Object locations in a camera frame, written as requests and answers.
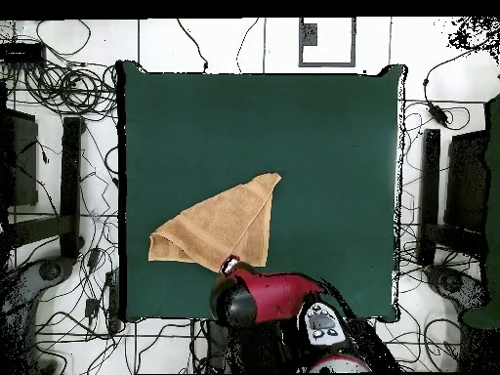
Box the tan terry towel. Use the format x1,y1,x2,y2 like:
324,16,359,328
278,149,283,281
147,172,282,273

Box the flat black box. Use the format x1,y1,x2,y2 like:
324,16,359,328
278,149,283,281
0,41,46,65

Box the black power strip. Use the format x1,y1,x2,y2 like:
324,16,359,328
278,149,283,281
104,269,123,335

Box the dark green table cloth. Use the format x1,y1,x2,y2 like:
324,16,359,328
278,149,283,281
116,60,407,323

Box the black stand bar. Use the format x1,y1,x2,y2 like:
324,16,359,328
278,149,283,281
415,128,489,269
3,116,86,261

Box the dark stand base with knob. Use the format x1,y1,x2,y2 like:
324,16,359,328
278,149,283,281
424,264,491,313
0,256,75,374

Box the large black box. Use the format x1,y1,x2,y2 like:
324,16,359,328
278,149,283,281
0,107,39,208
443,130,489,235

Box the black power adapter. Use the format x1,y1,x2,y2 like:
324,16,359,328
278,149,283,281
427,100,450,128

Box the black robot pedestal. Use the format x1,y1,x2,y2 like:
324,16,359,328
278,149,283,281
204,318,235,374

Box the black cable with plug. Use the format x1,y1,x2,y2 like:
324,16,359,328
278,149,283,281
176,18,210,74

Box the thin black cable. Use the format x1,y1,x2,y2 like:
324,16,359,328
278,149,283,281
234,17,261,75

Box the grey square frame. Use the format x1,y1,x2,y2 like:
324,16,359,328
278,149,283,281
298,17,357,68

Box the coiled black cables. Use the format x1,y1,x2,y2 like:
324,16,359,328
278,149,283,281
22,62,118,118

